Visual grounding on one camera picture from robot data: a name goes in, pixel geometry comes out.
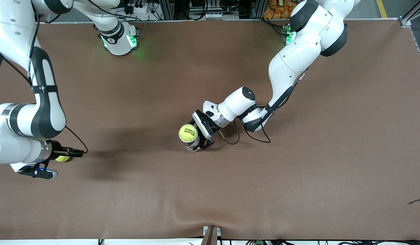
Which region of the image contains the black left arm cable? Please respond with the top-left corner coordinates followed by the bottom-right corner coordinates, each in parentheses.
top-left (219, 68), bottom-right (309, 145)

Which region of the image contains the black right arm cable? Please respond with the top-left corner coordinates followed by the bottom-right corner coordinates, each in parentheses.
top-left (0, 0), bottom-right (89, 154)

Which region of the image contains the white power strip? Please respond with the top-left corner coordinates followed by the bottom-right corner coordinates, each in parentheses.
top-left (123, 0), bottom-right (150, 15)

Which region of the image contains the brown table mat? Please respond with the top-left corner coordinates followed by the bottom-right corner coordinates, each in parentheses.
top-left (0, 19), bottom-right (420, 241)

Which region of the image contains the aluminium frame profile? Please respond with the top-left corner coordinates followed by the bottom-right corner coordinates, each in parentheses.
top-left (399, 0), bottom-right (420, 72)
top-left (159, 0), bottom-right (174, 20)

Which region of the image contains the clear tennis ball can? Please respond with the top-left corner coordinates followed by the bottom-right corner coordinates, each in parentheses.
top-left (183, 135), bottom-right (201, 152)

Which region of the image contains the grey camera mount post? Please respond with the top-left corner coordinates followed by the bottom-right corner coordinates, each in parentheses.
top-left (201, 225), bottom-right (221, 245)

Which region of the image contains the yellow tennis ball black print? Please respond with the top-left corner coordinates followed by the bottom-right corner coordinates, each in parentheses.
top-left (179, 124), bottom-right (197, 143)

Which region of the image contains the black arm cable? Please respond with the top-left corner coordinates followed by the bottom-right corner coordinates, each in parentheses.
top-left (219, 68), bottom-right (309, 145)
top-left (0, 0), bottom-right (89, 154)

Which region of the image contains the orange packets pile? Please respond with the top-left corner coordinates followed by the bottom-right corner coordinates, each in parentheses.
top-left (263, 0), bottom-right (295, 19)

